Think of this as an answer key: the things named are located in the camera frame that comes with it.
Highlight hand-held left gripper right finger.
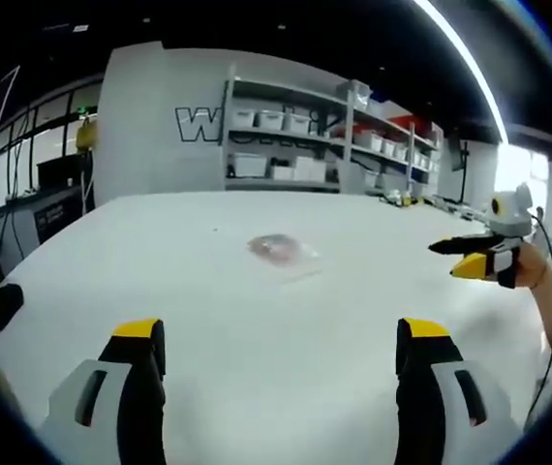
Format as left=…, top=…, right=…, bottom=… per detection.
left=395, top=317, right=515, bottom=465

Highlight yellow hanging device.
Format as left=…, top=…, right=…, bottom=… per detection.
left=76, top=117, right=100, bottom=152

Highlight grey metal shelving unit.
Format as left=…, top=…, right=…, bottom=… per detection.
left=221, top=76, right=445, bottom=196

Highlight ceiling light strip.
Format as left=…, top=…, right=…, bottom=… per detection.
left=411, top=0, right=510, bottom=144

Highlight row of white storage bins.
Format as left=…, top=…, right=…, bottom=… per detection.
left=230, top=107, right=440, bottom=184

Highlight black wall monitor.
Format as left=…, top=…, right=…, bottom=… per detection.
left=448, top=137, right=472, bottom=173

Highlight small items on far table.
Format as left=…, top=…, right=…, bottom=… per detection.
left=381, top=187, right=488, bottom=220

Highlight person's right hand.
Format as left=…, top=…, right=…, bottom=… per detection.
left=515, top=240, right=549, bottom=293

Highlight black rounded object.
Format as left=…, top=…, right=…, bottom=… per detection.
left=0, top=282, right=26, bottom=333

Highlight grey equipment cabinet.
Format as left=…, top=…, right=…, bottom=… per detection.
left=0, top=185, right=97, bottom=265

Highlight clear resealable bag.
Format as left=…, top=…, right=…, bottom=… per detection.
left=245, top=232, right=339, bottom=288

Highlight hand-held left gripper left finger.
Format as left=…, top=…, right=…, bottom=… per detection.
left=38, top=318, right=168, bottom=465

